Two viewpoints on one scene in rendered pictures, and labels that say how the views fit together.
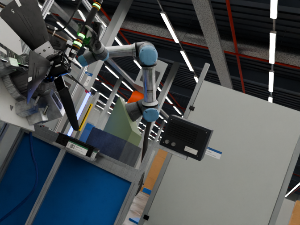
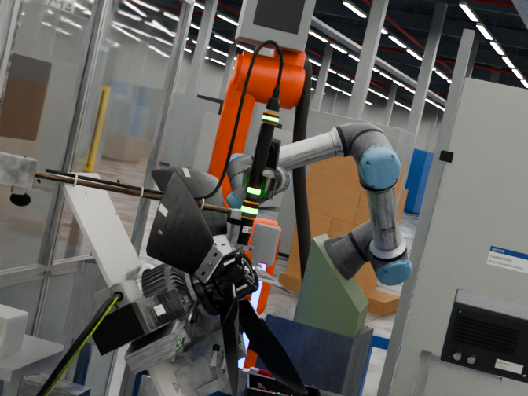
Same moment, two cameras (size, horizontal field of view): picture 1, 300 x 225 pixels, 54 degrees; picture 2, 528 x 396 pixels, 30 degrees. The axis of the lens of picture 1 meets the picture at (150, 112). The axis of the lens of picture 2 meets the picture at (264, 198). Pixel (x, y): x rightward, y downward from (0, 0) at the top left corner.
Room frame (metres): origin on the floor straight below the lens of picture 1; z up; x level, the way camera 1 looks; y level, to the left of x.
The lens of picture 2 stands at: (-0.98, 0.76, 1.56)
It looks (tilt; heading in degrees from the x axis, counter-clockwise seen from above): 4 degrees down; 354
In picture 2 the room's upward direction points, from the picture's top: 13 degrees clockwise
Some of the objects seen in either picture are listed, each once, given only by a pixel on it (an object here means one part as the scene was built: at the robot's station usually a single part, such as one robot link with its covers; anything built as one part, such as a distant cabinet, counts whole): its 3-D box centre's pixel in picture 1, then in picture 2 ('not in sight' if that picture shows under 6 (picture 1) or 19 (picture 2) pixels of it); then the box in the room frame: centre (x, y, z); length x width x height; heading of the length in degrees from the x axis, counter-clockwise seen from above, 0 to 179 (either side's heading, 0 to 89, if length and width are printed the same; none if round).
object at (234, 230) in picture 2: (71, 52); (241, 229); (1.60, 0.53, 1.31); 0.09 x 0.07 x 0.10; 107
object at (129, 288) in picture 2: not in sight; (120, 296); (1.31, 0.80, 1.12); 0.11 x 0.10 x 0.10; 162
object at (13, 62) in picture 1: (11, 63); (185, 331); (1.28, 0.64, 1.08); 0.07 x 0.04 x 0.06; 173
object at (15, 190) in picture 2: not in sight; (20, 196); (1.43, 1.09, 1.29); 0.05 x 0.04 x 0.05; 107
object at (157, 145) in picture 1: (168, 149); (460, 366); (1.76, -0.19, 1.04); 0.24 x 0.03 x 0.03; 72
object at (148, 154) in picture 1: (147, 156); (419, 384); (1.79, -0.09, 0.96); 0.03 x 0.03 x 0.20; 72
